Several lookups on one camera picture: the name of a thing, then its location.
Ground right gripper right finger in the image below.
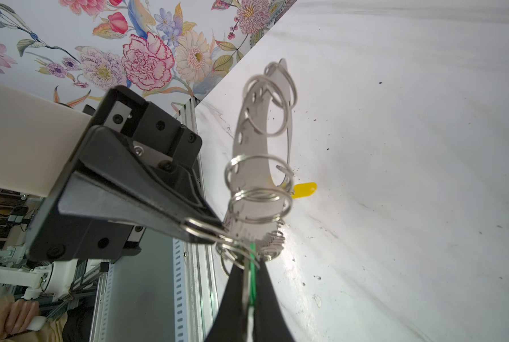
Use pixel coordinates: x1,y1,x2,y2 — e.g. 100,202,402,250
253,260,294,342

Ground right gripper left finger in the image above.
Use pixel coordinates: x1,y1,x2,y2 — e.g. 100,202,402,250
204,262,250,342

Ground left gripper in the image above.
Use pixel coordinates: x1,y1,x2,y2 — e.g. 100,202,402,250
27,85,225,262

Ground green key tag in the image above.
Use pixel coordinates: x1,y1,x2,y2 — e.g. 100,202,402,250
249,243,257,307

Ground metal keyring disc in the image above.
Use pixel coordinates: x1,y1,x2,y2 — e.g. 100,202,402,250
181,57,300,279

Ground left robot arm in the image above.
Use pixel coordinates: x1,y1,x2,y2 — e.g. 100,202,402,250
0,84,222,299

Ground person's hand behind rig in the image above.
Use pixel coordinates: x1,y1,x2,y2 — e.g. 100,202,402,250
0,300,40,339

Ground yellow key tag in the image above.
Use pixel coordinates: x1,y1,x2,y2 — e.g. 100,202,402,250
277,182,318,200

